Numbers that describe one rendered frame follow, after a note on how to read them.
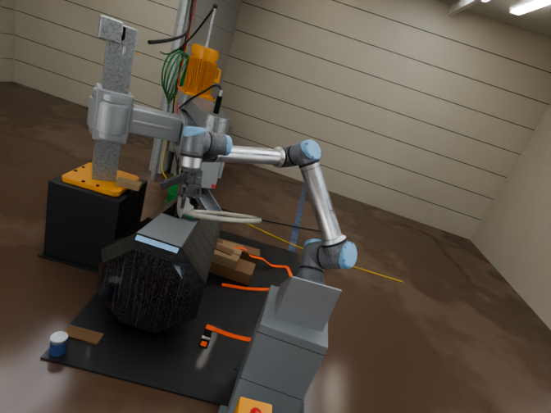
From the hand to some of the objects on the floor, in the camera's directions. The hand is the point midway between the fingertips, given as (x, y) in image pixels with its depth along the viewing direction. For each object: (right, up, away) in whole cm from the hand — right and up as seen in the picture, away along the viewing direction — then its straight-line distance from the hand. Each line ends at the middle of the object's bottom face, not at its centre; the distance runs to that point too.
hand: (179, 214), depth 145 cm
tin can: (-105, -93, +86) cm, 164 cm away
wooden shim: (-97, -89, +103) cm, 167 cm away
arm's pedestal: (+28, -136, +96) cm, 168 cm away
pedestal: (-138, -38, +196) cm, 242 cm away
